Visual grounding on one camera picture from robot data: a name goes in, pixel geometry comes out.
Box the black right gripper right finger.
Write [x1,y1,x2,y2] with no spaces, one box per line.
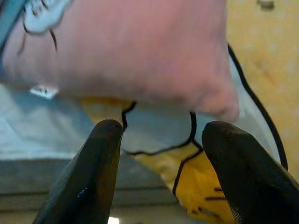
[202,120,299,224]

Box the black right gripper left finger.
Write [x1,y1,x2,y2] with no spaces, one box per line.
[34,119,124,224]

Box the yellow cartoon print blanket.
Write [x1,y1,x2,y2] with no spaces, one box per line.
[80,0,299,224]

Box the pink pillow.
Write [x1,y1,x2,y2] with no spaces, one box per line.
[2,0,240,122]

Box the bed with white sheet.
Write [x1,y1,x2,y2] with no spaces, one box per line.
[0,83,180,212]

